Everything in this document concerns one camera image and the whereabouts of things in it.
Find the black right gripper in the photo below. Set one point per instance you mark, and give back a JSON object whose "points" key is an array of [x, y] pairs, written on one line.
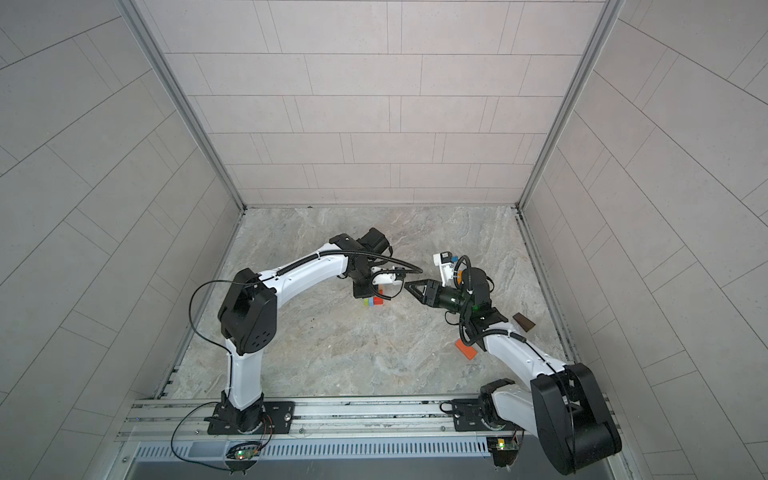
{"points": [[433, 296]]}

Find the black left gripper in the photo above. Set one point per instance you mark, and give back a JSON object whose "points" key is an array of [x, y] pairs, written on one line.
{"points": [[364, 293]]}

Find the printed label wood block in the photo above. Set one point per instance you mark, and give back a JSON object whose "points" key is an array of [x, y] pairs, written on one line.
{"points": [[386, 279]]}

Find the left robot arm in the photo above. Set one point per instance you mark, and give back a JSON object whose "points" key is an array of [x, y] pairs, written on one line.
{"points": [[248, 315]]}

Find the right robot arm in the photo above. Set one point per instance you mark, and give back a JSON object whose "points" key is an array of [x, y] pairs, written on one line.
{"points": [[560, 404]]}

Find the dark brown wood block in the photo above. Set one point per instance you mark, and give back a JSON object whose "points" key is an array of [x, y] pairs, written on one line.
{"points": [[524, 322]]}

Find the right controller board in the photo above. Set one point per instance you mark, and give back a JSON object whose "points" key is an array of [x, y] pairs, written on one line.
{"points": [[503, 450]]}

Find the controller board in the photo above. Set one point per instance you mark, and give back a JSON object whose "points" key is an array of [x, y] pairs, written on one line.
{"points": [[503, 450], [246, 451]]}

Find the left controller board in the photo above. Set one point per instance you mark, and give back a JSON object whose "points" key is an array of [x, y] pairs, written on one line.
{"points": [[246, 451]]}

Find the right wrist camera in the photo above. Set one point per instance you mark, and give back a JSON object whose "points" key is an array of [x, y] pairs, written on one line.
{"points": [[445, 261]]}

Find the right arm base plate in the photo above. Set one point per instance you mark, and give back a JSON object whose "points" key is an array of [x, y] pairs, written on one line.
{"points": [[473, 415]]}

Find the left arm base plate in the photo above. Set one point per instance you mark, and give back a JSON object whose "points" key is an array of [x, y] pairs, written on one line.
{"points": [[279, 417]]}

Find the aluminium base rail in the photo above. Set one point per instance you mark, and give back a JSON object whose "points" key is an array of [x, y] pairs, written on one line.
{"points": [[313, 418]]}

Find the aluminium right corner post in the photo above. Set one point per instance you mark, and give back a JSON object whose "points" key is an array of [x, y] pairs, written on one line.
{"points": [[607, 19]]}

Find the aluminium corner post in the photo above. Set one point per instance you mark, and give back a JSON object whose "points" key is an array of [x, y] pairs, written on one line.
{"points": [[167, 79], [607, 19]]}

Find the aluminium left corner post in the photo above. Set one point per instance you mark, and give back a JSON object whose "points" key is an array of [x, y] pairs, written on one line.
{"points": [[167, 79]]}

